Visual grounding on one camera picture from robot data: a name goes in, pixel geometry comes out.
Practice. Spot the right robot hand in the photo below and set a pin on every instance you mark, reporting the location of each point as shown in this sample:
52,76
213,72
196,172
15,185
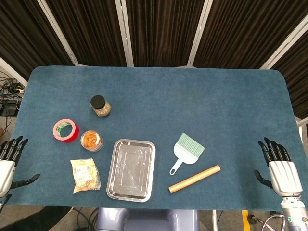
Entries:
284,174

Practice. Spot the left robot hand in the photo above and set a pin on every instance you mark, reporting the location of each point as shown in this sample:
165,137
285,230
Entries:
6,168

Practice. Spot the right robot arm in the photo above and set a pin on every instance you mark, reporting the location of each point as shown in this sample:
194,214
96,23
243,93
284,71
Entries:
294,213

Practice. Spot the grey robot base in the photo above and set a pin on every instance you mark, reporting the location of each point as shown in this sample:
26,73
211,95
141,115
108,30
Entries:
148,219

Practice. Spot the plastic snack bag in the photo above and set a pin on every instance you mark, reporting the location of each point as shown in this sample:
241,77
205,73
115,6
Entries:
85,175

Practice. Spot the pale green hand brush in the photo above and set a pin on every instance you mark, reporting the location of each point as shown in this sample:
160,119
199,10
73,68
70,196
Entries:
186,152

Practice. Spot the silver metal tray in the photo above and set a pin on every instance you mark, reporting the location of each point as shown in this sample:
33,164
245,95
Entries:
131,170

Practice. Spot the red tape roll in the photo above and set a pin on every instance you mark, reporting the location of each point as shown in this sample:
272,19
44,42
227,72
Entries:
65,130

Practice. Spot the wooden rolling pin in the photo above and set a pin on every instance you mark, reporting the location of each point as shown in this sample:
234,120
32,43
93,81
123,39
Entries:
194,178

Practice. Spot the open jar with orange noodles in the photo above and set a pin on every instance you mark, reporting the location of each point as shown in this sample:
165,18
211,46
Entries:
91,140

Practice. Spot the glass jar with black lid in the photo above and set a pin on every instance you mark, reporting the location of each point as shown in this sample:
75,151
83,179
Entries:
100,106

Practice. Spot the blue table cloth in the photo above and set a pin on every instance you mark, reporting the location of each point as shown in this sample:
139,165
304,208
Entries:
154,137

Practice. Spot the dark folding screen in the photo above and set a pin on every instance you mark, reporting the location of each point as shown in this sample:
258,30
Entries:
154,31

